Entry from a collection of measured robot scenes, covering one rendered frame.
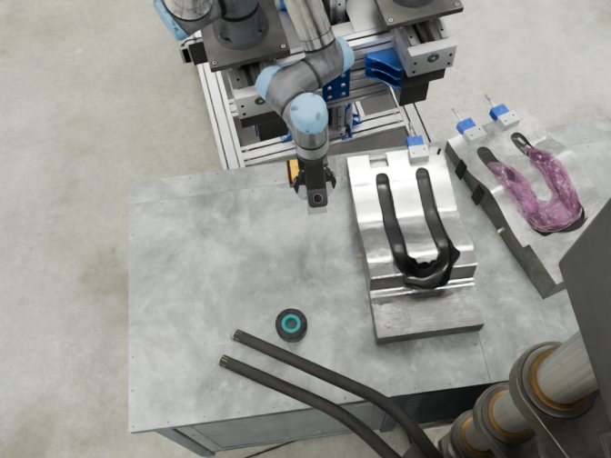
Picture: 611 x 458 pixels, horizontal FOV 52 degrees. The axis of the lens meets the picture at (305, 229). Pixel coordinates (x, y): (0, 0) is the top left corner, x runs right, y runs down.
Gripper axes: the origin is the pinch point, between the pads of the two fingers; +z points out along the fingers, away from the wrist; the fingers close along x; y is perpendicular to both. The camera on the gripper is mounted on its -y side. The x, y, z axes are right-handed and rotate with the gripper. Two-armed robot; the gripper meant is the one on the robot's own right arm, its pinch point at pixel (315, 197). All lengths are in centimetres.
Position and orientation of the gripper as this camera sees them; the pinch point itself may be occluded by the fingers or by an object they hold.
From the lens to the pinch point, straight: 158.5
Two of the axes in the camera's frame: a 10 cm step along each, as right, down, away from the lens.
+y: -1.2, -8.9, 4.4
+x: -9.9, 1.3, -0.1
